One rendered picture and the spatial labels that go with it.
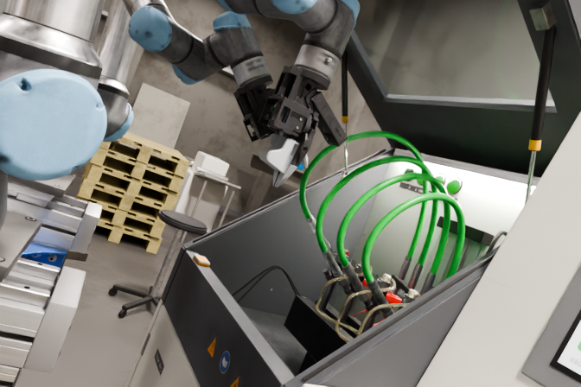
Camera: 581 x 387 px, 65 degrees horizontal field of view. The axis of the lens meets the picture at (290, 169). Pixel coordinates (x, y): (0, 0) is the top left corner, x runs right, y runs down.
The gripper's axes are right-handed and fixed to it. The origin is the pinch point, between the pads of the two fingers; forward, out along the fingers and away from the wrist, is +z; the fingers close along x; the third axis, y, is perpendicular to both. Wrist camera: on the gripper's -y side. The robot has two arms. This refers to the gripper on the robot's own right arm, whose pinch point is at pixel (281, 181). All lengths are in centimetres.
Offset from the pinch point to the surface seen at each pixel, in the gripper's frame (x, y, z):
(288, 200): -43, -27, 6
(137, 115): -760, -85, 5
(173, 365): -21, -3, 49
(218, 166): -503, -166, 26
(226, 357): 0.2, -2.8, 34.2
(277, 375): 16.6, -3.2, 27.8
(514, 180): 5, -54, -20
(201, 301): -20.1, -2.9, 32.4
